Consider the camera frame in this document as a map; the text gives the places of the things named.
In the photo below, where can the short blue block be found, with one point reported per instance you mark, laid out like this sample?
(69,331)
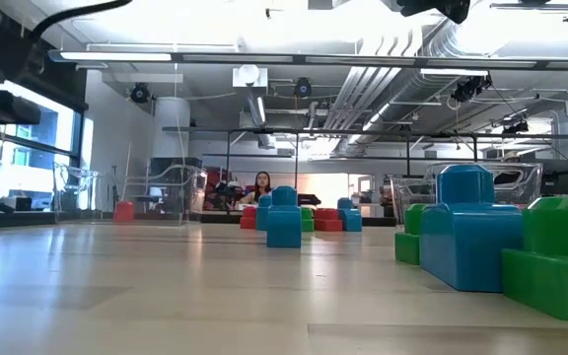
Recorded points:
(350,217)
(466,236)
(284,222)

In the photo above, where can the short green block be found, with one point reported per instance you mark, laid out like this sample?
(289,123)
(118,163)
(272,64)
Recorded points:
(408,236)
(555,276)

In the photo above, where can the red block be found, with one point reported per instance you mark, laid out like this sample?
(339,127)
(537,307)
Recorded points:
(328,219)
(123,212)
(247,218)

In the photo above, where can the long green block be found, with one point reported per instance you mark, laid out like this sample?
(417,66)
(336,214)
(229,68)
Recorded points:
(307,220)

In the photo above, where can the long blue block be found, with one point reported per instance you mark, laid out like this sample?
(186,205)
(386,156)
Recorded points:
(263,214)

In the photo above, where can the black monitor on arm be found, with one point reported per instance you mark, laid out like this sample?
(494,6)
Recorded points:
(557,177)

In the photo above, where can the silver ventilation ducts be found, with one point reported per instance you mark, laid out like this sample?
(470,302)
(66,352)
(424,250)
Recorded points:
(387,89)

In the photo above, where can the black ceiling speaker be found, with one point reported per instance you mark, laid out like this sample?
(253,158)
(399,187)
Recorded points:
(139,92)
(302,88)

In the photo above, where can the grey light bar beam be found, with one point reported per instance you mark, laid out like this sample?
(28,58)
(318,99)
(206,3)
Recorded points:
(264,58)

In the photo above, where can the clear plastic bin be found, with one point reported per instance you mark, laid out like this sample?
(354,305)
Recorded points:
(516,172)
(192,190)

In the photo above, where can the white ceiling unit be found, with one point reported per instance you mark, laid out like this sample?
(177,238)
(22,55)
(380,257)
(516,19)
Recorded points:
(249,76)

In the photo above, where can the person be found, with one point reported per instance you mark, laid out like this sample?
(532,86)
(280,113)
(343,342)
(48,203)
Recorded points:
(262,190)

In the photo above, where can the red workshop equipment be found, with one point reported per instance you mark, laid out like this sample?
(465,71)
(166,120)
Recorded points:
(213,190)

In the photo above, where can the white round column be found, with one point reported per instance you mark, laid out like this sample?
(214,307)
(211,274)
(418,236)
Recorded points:
(170,128)

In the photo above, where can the large window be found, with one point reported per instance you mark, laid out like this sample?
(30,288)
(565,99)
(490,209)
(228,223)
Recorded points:
(27,167)

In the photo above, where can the white box device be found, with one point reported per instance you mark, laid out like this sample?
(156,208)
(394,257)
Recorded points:
(15,203)

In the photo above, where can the black camera mount cluster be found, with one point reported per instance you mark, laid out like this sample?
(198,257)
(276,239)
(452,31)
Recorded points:
(515,127)
(469,89)

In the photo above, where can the black ceiling rail fixture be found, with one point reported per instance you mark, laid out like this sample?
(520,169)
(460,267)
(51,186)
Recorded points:
(533,6)

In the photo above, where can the black metal rack frame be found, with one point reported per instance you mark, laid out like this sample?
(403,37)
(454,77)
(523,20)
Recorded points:
(313,130)

